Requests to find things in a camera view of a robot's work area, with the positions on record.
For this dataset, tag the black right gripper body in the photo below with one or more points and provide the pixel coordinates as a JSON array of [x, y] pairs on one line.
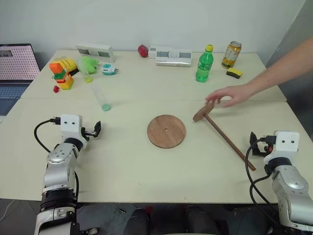
[[265, 144]]

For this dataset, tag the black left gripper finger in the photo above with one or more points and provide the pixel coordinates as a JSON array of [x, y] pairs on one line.
[[98, 126], [96, 135]]

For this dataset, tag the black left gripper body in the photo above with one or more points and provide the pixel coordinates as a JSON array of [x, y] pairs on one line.
[[88, 133]]

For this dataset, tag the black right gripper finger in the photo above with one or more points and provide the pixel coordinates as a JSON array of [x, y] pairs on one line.
[[256, 151], [253, 139]]

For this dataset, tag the wooden rod with disc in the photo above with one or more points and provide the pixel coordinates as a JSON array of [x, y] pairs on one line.
[[221, 133]]

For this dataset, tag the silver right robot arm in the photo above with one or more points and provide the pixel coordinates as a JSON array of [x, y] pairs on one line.
[[291, 186]]

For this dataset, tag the person's bare forearm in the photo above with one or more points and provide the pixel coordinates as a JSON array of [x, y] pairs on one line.
[[281, 73]]

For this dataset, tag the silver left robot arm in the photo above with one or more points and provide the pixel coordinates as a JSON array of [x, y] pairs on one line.
[[58, 169]]

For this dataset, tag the round wooden disc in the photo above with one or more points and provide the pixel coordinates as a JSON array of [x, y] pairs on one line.
[[166, 131]]

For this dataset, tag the person's bare hand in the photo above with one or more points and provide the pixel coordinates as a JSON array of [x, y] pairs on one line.
[[234, 95]]

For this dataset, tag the clear tube with green cap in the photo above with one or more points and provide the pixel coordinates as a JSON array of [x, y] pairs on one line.
[[101, 98]]

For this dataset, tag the small red block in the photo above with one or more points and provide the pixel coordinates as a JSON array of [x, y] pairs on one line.
[[56, 89]]

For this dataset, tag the teal and white gadget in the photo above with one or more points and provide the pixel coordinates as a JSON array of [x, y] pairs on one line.
[[108, 69]]

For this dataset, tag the orange green block stack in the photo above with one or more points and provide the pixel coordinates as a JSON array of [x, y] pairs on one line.
[[62, 77]]

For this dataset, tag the yellow toy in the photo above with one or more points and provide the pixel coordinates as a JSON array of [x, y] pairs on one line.
[[67, 64]]

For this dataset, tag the yellow and black sponge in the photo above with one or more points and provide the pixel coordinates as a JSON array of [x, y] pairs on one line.
[[234, 73]]

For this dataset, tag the long white cardboard box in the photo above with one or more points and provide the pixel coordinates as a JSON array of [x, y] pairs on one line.
[[95, 52]]

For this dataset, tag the orange drink can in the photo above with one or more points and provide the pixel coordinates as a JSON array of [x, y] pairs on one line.
[[231, 55]]

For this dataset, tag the red rounded object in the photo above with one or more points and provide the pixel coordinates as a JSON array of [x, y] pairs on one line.
[[143, 51]]

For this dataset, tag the green plastic soda bottle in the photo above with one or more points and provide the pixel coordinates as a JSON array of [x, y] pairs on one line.
[[205, 66]]

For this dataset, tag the small white box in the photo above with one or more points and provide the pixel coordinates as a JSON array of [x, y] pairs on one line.
[[152, 52]]

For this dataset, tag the open laptop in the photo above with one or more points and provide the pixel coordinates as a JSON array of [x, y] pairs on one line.
[[14, 73]]

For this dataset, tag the white box with grey print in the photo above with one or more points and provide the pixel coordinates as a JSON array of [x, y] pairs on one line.
[[174, 58]]

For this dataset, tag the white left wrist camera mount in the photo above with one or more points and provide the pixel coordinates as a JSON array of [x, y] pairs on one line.
[[71, 127]]

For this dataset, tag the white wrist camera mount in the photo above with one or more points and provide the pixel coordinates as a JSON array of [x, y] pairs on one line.
[[71, 127], [286, 143]]

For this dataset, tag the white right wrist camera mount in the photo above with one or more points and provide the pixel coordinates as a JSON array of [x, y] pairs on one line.
[[286, 143]]

